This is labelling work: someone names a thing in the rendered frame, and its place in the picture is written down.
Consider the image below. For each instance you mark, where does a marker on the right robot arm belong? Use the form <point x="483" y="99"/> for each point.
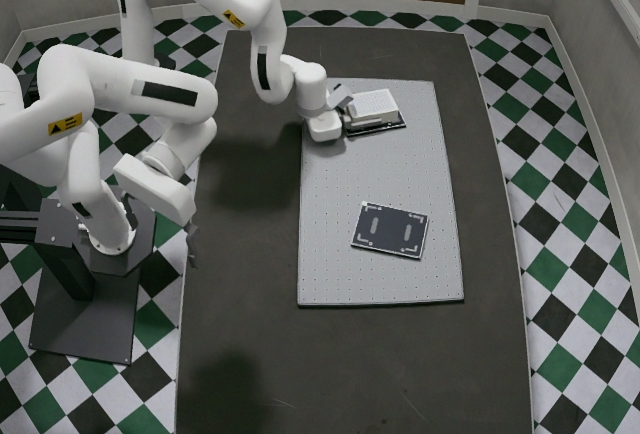
<point x="67" y="103"/>

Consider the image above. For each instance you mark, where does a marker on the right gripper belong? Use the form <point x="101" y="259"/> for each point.
<point x="159" y="191"/>

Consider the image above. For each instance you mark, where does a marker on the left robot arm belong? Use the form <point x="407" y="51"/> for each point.
<point x="267" y="63"/>

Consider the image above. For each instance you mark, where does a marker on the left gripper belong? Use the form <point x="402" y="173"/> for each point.
<point x="327" y="126"/>

